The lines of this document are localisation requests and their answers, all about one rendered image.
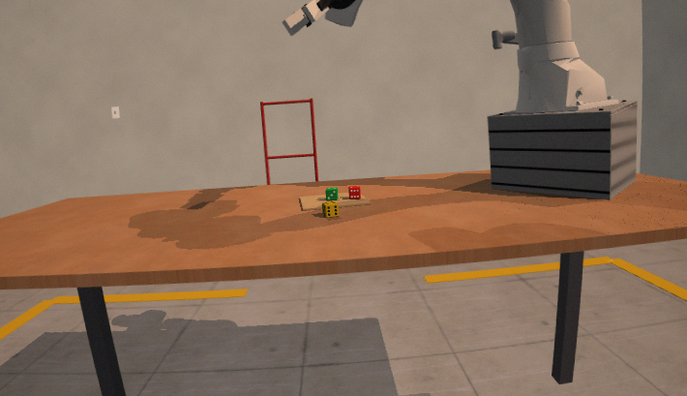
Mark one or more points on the yellow die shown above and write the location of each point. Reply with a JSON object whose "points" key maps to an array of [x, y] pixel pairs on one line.
{"points": [[330, 209]]}

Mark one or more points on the green die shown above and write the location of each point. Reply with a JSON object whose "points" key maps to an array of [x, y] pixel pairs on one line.
{"points": [[332, 194]]}

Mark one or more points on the red die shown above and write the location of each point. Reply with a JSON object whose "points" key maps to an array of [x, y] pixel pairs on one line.
{"points": [[354, 192]]}

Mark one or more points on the tan mat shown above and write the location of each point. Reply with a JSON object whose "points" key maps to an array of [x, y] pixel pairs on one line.
{"points": [[315, 202]]}

